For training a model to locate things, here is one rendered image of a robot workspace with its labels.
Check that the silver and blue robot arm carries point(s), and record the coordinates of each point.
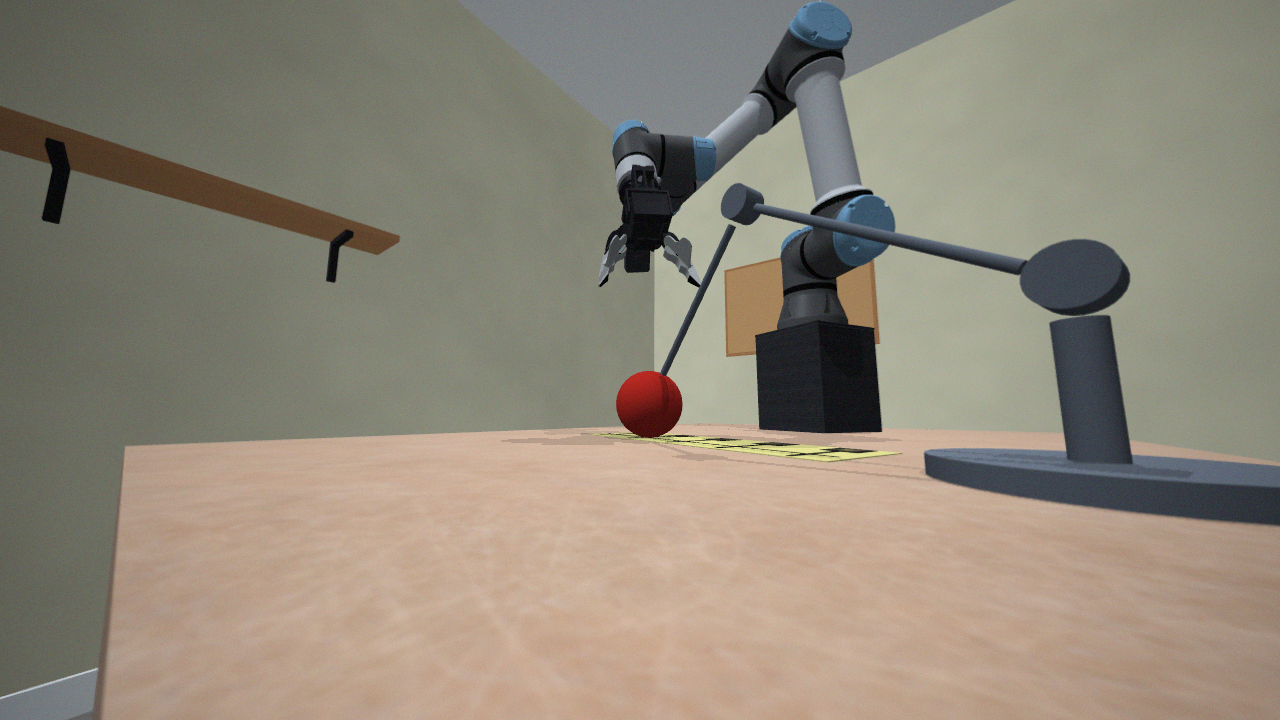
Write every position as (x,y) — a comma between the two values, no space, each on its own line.
(809,63)

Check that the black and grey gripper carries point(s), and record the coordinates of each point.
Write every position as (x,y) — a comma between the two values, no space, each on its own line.
(648,229)

